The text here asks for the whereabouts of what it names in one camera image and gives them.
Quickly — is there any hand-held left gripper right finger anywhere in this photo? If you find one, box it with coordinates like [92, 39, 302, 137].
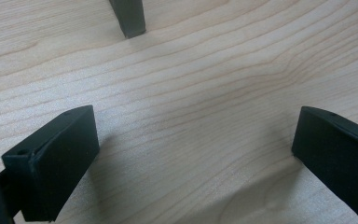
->
[291, 105, 358, 223]

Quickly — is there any black shelf with metal legs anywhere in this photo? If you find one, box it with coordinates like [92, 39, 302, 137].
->
[108, 0, 147, 40]

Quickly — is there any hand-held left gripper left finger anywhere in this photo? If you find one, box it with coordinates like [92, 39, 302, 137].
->
[1, 105, 101, 222]

